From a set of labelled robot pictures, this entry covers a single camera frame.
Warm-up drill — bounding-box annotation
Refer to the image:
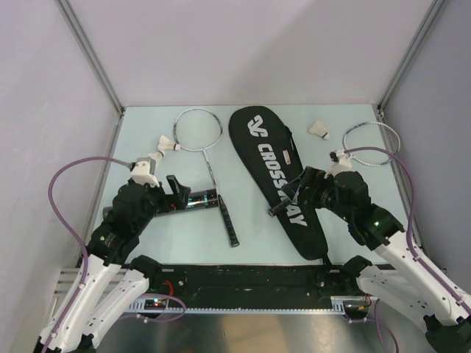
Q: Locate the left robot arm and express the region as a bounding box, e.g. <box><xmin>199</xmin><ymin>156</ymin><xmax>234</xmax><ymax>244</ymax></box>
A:
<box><xmin>35</xmin><ymin>175</ymin><xmax>191</xmax><ymax>352</ymax></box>

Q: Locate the black racket bag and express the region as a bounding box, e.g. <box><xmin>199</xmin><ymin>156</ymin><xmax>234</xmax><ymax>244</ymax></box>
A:
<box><xmin>228</xmin><ymin>106</ymin><xmax>328</xmax><ymax>260</ymax></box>

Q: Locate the left badminton racket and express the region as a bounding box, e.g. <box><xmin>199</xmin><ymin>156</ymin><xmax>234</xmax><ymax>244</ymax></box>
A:
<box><xmin>173</xmin><ymin>107</ymin><xmax>240</xmax><ymax>248</ymax></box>

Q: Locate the white slotted cable duct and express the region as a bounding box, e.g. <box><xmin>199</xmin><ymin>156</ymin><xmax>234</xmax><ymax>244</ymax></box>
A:
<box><xmin>123</xmin><ymin>296</ymin><xmax>371</xmax><ymax>315</ymax></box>

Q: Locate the white shuttlecock by racket head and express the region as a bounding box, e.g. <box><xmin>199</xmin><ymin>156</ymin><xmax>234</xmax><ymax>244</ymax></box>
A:
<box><xmin>157</xmin><ymin>135</ymin><xmax>181</xmax><ymax>151</ymax></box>

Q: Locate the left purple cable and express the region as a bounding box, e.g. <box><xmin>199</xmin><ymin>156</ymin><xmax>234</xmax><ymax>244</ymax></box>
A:
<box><xmin>48</xmin><ymin>156</ymin><xmax>135</xmax><ymax>280</ymax></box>

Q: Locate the black shuttlecock tube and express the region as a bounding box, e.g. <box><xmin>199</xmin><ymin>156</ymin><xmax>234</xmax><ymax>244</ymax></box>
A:
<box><xmin>102</xmin><ymin>188</ymin><xmax>218</xmax><ymax>219</ymax></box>

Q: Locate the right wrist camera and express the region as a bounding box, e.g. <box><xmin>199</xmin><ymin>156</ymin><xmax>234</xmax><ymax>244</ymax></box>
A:
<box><xmin>327</xmin><ymin>149</ymin><xmax>352</xmax><ymax>177</ymax></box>

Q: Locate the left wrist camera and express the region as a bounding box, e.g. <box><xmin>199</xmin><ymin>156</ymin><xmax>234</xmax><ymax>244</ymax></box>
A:
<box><xmin>131</xmin><ymin>157</ymin><xmax>159</xmax><ymax>187</ymax></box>

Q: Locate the right badminton racket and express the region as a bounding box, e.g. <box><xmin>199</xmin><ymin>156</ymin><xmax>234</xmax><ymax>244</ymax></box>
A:
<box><xmin>342</xmin><ymin>121</ymin><xmax>401</xmax><ymax>167</ymax></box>

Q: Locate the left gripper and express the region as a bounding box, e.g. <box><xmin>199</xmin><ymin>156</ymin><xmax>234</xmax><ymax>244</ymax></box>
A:
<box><xmin>135</xmin><ymin>174</ymin><xmax>190</xmax><ymax>232</ymax></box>

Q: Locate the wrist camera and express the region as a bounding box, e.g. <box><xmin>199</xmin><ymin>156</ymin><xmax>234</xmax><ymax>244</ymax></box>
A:
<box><xmin>131</xmin><ymin>157</ymin><xmax>159</xmax><ymax>187</ymax></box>
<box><xmin>327</xmin><ymin>149</ymin><xmax>352</xmax><ymax>177</ymax></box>

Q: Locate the badminton racket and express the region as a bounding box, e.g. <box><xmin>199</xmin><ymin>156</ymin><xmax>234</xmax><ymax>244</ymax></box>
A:
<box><xmin>173</xmin><ymin>107</ymin><xmax>240</xmax><ymax>248</ymax></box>
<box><xmin>342</xmin><ymin>121</ymin><xmax>401</xmax><ymax>167</ymax></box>

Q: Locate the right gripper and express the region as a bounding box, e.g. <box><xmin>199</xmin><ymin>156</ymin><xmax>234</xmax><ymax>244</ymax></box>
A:
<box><xmin>281</xmin><ymin>165</ymin><xmax>352</xmax><ymax>221</ymax></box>

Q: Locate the white shuttlecock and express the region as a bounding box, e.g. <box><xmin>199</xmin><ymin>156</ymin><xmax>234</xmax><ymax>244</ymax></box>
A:
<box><xmin>157</xmin><ymin>135</ymin><xmax>181</xmax><ymax>151</ymax></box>
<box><xmin>308</xmin><ymin>121</ymin><xmax>330</xmax><ymax>140</ymax></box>
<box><xmin>147</xmin><ymin>151</ymin><xmax>165</xmax><ymax>164</ymax></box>

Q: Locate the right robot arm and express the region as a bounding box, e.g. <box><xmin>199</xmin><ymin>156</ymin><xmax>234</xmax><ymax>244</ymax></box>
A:
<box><xmin>268</xmin><ymin>167</ymin><xmax>470</xmax><ymax>352</ymax></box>

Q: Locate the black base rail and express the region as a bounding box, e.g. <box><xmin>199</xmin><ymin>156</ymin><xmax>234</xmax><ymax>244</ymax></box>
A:
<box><xmin>146</xmin><ymin>265</ymin><xmax>365</xmax><ymax>309</ymax></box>

